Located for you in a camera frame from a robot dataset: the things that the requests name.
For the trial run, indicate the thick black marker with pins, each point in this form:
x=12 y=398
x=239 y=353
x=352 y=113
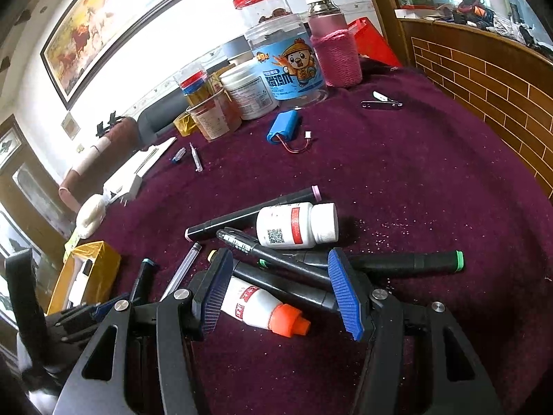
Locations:
x=281 y=287

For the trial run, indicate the clear plastic pen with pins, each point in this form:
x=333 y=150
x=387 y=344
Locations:
x=183 y=270

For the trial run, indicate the grey chair back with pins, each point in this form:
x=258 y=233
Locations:
x=162 y=114

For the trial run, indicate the clear plastic cup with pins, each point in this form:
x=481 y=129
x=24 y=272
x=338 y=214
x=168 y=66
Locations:
x=214 y=116

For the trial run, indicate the jar with red blue lid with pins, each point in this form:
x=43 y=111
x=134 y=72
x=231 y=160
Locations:
x=192 y=84

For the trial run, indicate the thin black pen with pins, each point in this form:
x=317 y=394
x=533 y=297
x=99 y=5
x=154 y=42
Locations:
x=242 y=244

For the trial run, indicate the white plastic power strip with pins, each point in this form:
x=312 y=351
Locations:
x=138 y=168

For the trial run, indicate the metal nail clipper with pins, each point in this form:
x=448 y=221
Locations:
x=382 y=103

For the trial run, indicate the yellow sachet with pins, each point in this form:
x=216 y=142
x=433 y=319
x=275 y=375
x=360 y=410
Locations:
x=218 y=82

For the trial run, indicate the yellow cardboard box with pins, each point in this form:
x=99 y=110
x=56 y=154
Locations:
x=103 y=268

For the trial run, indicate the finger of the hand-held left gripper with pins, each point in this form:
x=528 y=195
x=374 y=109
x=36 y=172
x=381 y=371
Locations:
x=110 y=307

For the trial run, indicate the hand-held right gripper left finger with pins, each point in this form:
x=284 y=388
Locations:
x=216 y=294

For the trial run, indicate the white cup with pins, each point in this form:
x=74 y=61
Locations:
x=499 y=2

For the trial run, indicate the white cloth lump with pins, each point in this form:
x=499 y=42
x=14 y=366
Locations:
x=90 y=216

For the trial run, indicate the white pill bottle red stripe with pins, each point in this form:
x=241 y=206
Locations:
x=298 y=224

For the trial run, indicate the framed painting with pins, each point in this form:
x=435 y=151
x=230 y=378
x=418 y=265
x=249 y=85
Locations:
x=108 y=26

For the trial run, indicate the white plastic jar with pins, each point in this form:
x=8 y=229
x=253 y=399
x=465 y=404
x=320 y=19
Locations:
x=248 y=90

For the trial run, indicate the brown bolster roll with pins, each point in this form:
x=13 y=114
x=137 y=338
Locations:
x=99 y=155

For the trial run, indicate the pink flask with knit sleeve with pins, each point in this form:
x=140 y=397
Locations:
x=335 y=52

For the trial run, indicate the maroon tablecloth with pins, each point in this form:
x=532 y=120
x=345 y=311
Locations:
x=432 y=181

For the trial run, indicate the clear jar red lid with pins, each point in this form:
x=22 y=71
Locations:
x=263 y=6

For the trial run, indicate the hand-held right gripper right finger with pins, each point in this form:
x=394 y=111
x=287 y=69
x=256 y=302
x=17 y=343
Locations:
x=348 y=294

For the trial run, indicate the small clear tube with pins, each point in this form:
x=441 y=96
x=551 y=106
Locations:
x=195 y=158

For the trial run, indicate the black marker green cap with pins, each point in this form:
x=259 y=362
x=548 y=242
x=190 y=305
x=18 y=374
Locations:
x=410 y=263

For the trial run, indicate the white bottle orange cap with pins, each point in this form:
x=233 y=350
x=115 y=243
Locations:
x=255 y=307

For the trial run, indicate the black marker pink cap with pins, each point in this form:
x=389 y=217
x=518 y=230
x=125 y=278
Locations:
x=233 y=216

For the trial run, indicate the clear jar blue cartoon label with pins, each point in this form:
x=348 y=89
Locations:
x=289 y=69

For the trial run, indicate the black marker pale blue cap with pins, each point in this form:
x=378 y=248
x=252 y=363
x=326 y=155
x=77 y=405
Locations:
x=142 y=281

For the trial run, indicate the wooden counter brick pattern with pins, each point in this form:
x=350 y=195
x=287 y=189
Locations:
x=497 y=82

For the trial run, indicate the red bag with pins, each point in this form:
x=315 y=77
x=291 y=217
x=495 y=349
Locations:
x=373 y=41

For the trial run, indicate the small blue pen cap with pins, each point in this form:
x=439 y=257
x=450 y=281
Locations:
x=178 y=155

